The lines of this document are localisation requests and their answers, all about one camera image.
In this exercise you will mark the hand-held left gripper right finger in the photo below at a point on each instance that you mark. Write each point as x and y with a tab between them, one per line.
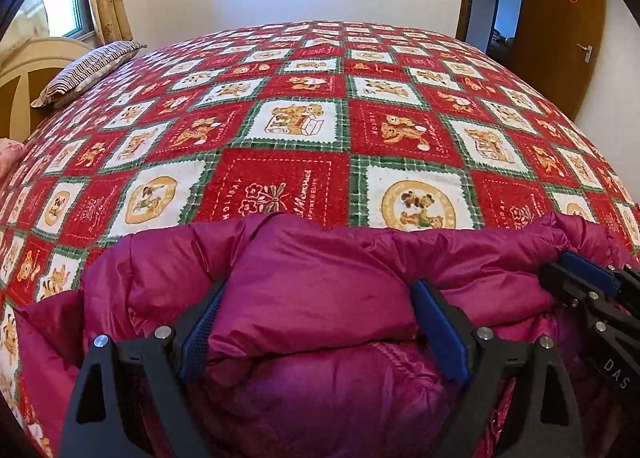
440	323

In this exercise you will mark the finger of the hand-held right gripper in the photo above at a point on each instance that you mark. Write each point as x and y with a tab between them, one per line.
587	268
565	285

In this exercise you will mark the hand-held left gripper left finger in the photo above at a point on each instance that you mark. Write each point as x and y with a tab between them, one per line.
200	333

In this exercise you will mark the purple puffer jacket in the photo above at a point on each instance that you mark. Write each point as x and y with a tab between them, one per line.
320	268

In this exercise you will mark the red printed bedspread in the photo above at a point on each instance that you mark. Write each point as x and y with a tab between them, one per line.
280	188

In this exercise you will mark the brown wooden door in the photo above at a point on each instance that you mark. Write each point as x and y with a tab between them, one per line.
550	37

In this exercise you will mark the pink floral folded quilt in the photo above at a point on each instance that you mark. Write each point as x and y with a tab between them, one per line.
10	155

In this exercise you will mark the striped pillow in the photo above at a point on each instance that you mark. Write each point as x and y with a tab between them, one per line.
85	70

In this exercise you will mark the cream wooden headboard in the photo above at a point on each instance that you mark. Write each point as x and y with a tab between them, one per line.
20	82

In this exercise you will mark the wide beige floral curtain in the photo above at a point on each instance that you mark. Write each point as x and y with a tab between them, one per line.
30	17

